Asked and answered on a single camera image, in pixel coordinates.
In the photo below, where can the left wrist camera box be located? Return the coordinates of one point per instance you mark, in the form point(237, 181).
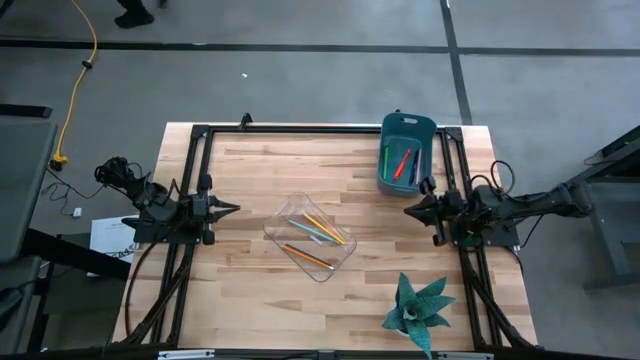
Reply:
point(199, 210)

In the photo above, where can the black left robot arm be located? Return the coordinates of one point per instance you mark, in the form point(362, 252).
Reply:
point(150, 200)

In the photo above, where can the green pen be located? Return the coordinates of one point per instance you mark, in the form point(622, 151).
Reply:
point(386, 162)

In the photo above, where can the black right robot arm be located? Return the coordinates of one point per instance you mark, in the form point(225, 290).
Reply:
point(540, 200)

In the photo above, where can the small pale grey block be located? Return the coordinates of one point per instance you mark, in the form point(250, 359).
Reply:
point(316, 240)

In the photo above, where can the white paper sheet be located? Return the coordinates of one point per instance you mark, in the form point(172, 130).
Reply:
point(107, 240)

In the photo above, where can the teal artificial plant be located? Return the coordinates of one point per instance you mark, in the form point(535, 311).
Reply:
point(415, 312)

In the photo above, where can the grey metal stand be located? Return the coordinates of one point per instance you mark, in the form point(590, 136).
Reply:
point(602, 245)

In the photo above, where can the teal pencil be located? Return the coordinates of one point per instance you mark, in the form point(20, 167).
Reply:
point(307, 229)

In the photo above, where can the dark grey side table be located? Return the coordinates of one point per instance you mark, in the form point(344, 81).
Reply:
point(20, 190)

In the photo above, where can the person's foot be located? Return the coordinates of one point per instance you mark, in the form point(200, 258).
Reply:
point(132, 19)

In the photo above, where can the pale pink pen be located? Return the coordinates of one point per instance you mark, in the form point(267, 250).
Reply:
point(420, 165)

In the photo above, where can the clear plastic bin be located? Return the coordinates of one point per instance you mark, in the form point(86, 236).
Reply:
point(300, 210)

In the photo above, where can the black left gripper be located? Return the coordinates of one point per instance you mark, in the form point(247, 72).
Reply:
point(207, 235)

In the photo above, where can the black aluminium table frame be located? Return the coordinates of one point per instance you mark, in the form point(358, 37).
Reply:
point(300, 129)

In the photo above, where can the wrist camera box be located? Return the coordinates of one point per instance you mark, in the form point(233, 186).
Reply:
point(199, 210)
point(456, 206)

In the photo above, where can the small white adapter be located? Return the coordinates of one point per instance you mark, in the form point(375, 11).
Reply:
point(77, 212)

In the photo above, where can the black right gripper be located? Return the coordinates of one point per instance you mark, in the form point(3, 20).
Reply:
point(440, 235)

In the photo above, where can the yellow pencil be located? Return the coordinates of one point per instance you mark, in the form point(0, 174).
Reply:
point(325, 229)

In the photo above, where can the dark teal plastic bin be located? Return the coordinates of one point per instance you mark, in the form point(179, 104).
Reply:
point(425, 130)

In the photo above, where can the dark pen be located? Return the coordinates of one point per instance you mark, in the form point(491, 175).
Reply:
point(415, 170)

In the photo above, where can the red pen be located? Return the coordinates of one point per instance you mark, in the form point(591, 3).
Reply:
point(402, 165)

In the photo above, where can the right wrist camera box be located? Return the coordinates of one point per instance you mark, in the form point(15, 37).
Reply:
point(456, 206)

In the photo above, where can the silver bracket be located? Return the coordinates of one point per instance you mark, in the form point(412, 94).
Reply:
point(465, 356)
point(185, 355)

